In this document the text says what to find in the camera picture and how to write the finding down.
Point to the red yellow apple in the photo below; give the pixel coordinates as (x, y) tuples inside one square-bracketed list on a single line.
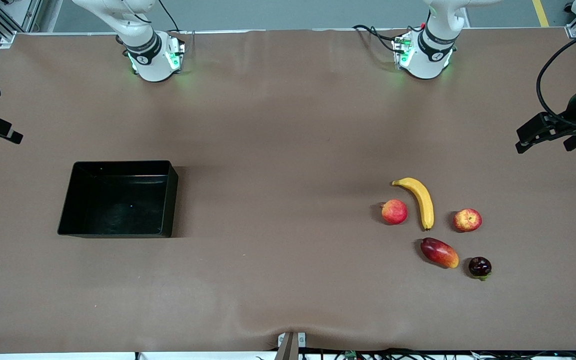
[(468, 220)]

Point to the black plastic box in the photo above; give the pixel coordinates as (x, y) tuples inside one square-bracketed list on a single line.
[(117, 200)]

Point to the yellow banana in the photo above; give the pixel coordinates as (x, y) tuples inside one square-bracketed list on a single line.
[(423, 200)]

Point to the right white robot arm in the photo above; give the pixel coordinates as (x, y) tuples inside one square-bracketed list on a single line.
[(150, 50)]

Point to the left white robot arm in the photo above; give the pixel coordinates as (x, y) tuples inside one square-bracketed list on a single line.
[(430, 50)]

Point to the dark purple round fruit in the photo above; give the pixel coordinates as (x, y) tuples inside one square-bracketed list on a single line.
[(480, 267)]

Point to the red mango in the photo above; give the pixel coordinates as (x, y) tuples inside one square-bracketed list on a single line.
[(439, 252)]

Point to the table cover mat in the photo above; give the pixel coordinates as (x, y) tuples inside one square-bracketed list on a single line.
[(288, 150)]

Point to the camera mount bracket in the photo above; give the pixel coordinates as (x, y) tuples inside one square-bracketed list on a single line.
[(290, 350)]

